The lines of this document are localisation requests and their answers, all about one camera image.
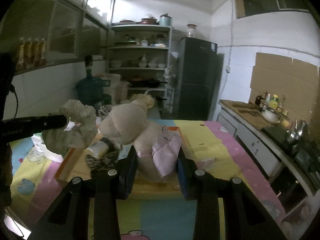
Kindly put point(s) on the glass jar on fridge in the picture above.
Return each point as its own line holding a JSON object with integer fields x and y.
{"x": 191, "y": 30}

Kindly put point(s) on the yellow dough pile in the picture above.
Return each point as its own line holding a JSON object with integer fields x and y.
{"x": 145, "y": 98}

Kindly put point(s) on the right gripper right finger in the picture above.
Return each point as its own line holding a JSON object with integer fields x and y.
{"x": 225, "y": 209}

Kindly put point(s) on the large floral tissue pack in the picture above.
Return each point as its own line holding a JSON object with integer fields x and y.
{"x": 41, "y": 147}

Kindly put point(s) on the metal storage shelf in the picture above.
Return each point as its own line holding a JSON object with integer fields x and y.
{"x": 141, "y": 55}

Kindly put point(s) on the orange drink bottles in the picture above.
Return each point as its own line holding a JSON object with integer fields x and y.
{"x": 31, "y": 53}

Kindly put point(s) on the leopard print cloth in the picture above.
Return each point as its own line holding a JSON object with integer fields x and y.
{"x": 102, "y": 156}

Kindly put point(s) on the beige plush bear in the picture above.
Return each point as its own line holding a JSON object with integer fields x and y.
{"x": 157, "y": 148}

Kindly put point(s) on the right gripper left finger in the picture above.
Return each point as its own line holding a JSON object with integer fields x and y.
{"x": 68, "y": 215}

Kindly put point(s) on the black refrigerator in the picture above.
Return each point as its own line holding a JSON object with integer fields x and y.
{"x": 198, "y": 71}

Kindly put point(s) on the orange rimmed cardboard tray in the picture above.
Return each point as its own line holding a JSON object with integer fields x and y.
{"x": 128, "y": 182}

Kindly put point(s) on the white bowl on counter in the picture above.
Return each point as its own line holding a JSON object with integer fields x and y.
{"x": 270, "y": 116}

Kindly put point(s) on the white floral cloth bundle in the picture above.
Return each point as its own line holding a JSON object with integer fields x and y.
{"x": 79, "y": 132}

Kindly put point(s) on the kitchen counter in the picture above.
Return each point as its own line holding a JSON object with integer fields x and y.
{"x": 255, "y": 137}

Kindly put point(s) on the cardboard wall sheets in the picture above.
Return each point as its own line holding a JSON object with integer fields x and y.
{"x": 284, "y": 76}

